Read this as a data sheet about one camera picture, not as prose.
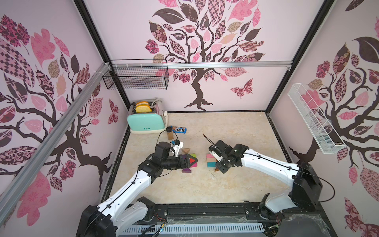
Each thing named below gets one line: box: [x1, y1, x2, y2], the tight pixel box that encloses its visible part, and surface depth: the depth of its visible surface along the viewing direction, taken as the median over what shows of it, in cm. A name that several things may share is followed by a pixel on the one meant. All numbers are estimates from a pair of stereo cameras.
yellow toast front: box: [135, 105, 152, 114], surface depth 99 cm
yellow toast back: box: [135, 101, 150, 107], surface depth 102 cm
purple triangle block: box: [181, 167, 192, 173], surface depth 89 cm
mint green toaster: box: [126, 98, 167, 135], surface depth 103 cm
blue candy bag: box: [170, 125, 188, 134], surface depth 109 cm
